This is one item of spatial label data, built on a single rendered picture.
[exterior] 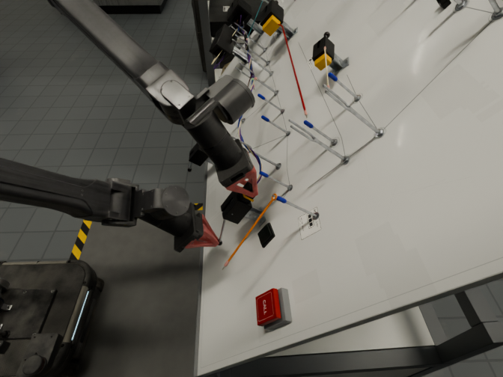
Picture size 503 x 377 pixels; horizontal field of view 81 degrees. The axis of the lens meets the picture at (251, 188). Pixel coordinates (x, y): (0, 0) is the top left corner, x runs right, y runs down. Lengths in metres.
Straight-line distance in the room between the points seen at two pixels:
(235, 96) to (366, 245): 0.32
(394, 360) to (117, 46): 0.93
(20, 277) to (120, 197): 1.36
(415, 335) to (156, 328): 1.24
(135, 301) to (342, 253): 1.48
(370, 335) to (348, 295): 0.44
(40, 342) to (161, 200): 1.19
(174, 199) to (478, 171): 0.45
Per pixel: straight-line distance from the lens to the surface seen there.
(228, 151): 0.53
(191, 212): 0.66
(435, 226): 0.44
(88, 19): 0.69
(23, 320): 1.75
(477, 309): 0.82
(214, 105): 0.52
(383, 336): 0.92
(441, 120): 0.50
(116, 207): 0.58
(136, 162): 2.50
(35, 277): 1.85
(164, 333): 1.74
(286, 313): 0.54
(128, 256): 1.98
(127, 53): 0.62
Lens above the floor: 1.63
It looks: 49 degrees down
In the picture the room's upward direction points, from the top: straight up
